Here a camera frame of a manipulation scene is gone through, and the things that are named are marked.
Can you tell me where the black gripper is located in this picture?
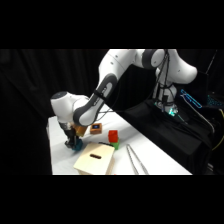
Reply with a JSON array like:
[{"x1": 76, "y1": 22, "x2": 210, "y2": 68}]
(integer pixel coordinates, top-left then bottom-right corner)
[{"x1": 64, "y1": 127, "x2": 82, "y2": 149}]

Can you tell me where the small wooden block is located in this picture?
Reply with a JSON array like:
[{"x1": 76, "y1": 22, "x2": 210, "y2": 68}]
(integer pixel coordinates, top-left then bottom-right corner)
[{"x1": 89, "y1": 122, "x2": 103, "y2": 136}]

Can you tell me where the red cube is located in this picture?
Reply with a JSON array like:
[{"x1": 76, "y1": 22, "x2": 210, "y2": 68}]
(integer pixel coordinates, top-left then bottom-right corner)
[{"x1": 107, "y1": 129, "x2": 119, "y2": 143}]

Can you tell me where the tan cardboard piece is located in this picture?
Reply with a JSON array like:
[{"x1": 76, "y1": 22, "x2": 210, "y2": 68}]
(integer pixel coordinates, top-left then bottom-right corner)
[{"x1": 73, "y1": 124, "x2": 89, "y2": 138}]

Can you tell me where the wooden box with slot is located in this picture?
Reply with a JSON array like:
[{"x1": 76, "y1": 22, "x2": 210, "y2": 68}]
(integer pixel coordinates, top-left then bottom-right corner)
[{"x1": 73, "y1": 141, "x2": 116, "y2": 176}]

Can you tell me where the black curtain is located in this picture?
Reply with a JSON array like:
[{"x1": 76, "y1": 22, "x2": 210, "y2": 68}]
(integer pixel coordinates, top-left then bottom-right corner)
[{"x1": 0, "y1": 49, "x2": 224, "y2": 176}]

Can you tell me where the black cloth covered stand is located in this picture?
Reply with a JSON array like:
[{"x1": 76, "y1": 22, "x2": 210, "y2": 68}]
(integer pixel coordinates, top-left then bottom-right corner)
[{"x1": 119, "y1": 99, "x2": 215, "y2": 176}]

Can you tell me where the small green light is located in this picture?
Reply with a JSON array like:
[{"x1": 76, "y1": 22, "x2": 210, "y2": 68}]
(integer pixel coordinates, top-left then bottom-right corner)
[{"x1": 168, "y1": 107, "x2": 180, "y2": 118}]

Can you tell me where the blue glowing strip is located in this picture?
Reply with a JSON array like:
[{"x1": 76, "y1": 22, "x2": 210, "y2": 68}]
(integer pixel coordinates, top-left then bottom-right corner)
[{"x1": 180, "y1": 88, "x2": 203, "y2": 110}]

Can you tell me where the teal lit device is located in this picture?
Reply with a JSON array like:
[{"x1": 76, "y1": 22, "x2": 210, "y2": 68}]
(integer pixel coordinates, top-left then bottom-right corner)
[{"x1": 207, "y1": 94, "x2": 224, "y2": 108}]

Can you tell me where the grey cable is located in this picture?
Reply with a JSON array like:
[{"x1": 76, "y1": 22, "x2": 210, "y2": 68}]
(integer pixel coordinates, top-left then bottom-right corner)
[{"x1": 177, "y1": 94, "x2": 215, "y2": 135}]

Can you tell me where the yellow cable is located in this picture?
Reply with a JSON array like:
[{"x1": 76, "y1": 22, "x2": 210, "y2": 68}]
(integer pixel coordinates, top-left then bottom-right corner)
[{"x1": 211, "y1": 108, "x2": 224, "y2": 152}]

